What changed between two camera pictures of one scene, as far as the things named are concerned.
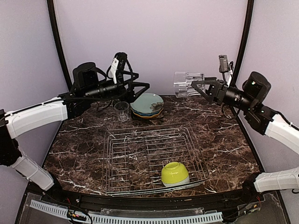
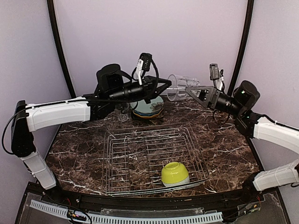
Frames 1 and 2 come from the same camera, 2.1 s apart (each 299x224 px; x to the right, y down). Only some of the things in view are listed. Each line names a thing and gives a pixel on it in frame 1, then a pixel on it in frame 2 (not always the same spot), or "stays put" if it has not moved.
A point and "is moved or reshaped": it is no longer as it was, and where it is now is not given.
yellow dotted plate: (147, 117) stays put
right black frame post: (248, 24) stays put
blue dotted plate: (151, 114) stays put
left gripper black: (127, 86) -> (147, 87)
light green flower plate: (147, 102) stays put
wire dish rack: (133, 158) stays put
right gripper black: (219, 91) -> (212, 98)
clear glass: (182, 87) is moved or reshaped
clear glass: (121, 109) stays put
